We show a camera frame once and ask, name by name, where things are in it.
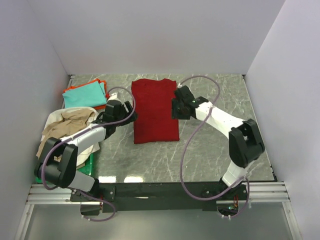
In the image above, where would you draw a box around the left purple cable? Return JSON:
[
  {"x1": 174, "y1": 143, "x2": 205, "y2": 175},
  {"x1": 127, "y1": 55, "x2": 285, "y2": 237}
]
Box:
[{"x1": 41, "y1": 86, "x2": 137, "y2": 223}]

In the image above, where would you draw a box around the folded orange t shirt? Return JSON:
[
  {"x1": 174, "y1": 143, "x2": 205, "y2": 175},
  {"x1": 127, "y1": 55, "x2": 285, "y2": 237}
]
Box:
[{"x1": 63, "y1": 78, "x2": 111, "y2": 111}]

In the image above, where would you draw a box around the purple cable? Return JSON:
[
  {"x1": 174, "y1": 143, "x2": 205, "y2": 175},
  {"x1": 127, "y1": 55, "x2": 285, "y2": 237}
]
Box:
[
  {"x1": 41, "y1": 86, "x2": 137, "y2": 223},
  {"x1": 179, "y1": 75, "x2": 251, "y2": 220}
]

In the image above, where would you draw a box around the green plastic tray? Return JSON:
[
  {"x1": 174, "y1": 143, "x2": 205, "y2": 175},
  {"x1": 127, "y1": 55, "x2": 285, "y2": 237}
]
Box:
[{"x1": 33, "y1": 153, "x2": 94, "y2": 184}]

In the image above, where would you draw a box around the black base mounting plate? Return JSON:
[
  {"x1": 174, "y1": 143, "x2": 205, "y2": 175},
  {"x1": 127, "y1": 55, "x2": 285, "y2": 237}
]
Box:
[{"x1": 70, "y1": 181, "x2": 248, "y2": 212}]

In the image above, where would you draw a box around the red t shirt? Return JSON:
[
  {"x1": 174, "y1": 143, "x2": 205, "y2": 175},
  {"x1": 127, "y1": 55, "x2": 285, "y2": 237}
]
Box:
[{"x1": 131, "y1": 78, "x2": 180, "y2": 145}]

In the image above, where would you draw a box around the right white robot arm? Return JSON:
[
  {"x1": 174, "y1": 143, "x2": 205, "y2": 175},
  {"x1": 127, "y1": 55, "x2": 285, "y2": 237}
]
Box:
[{"x1": 171, "y1": 86, "x2": 265, "y2": 188}]

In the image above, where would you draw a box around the beige t shirt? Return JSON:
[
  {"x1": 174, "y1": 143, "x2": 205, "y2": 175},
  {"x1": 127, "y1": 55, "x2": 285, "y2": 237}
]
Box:
[{"x1": 36, "y1": 107, "x2": 99, "y2": 158}]

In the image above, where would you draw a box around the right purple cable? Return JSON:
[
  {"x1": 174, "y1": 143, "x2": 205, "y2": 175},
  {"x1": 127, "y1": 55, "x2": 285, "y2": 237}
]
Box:
[{"x1": 179, "y1": 75, "x2": 251, "y2": 220}]

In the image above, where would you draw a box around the folded teal t shirt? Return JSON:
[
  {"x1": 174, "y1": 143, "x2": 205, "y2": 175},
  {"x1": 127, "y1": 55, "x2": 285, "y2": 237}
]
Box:
[{"x1": 61, "y1": 79, "x2": 108, "y2": 109}]

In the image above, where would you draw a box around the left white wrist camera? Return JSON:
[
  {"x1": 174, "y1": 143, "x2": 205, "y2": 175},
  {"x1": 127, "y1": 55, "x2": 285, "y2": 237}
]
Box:
[{"x1": 107, "y1": 92, "x2": 120, "y2": 102}]

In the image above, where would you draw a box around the aluminium rail frame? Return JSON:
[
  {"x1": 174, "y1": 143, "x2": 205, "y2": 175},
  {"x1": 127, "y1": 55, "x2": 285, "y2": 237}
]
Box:
[{"x1": 26, "y1": 181, "x2": 290, "y2": 205}]

